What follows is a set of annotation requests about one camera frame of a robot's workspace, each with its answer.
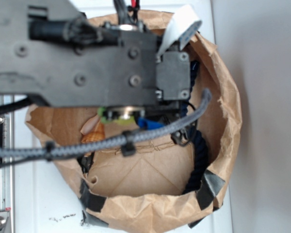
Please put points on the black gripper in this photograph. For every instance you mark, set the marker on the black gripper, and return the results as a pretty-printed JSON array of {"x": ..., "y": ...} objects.
[{"x": 52, "y": 54}]

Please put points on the orange toy figure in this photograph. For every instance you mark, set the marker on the orange toy figure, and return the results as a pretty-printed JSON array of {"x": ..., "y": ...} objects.
[{"x": 93, "y": 130}]

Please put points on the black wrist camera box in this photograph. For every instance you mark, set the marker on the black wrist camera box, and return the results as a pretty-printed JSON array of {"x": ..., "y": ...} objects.
[{"x": 173, "y": 75}]

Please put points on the brown paper bag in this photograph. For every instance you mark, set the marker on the brown paper bag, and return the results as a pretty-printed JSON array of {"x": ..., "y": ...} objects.
[{"x": 164, "y": 186}]

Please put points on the green toy animal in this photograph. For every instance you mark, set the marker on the green toy animal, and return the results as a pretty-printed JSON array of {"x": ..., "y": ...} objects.
[{"x": 118, "y": 115}]

